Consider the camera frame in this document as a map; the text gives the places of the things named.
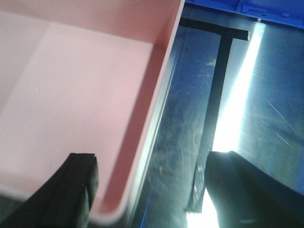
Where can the blue bin on cart top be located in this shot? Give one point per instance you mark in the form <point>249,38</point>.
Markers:
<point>286,12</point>

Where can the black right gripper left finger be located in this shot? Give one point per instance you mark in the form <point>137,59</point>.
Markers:
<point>64,201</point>

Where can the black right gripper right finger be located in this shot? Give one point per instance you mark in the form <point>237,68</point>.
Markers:
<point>246,197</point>

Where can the black tape marking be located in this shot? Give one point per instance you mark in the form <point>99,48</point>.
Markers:
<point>208,132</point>

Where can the pink plastic bin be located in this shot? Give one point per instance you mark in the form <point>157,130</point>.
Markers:
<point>82,76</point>

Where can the stainless steel cart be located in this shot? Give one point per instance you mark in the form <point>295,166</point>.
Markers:
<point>261,114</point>

